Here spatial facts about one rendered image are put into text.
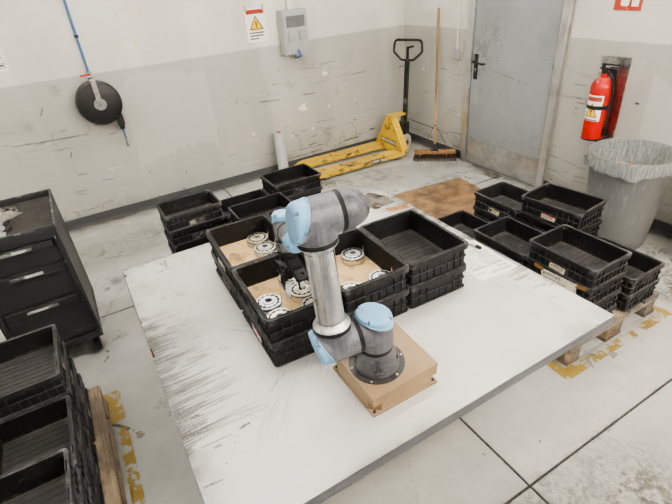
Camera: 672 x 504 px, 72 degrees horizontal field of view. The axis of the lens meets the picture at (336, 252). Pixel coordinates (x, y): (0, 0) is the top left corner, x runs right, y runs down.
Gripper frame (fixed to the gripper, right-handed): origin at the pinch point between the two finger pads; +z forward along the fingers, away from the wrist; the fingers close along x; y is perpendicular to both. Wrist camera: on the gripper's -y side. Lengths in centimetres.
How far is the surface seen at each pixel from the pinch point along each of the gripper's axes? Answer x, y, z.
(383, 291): -27.4, -20.6, -0.3
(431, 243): -69, -3, 2
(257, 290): 10.1, 14.9, 2.0
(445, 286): -58, -23, 10
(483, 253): -96, -11, 15
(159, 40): -52, 330, -65
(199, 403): 48, -15, 15
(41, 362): 98, 75, 36
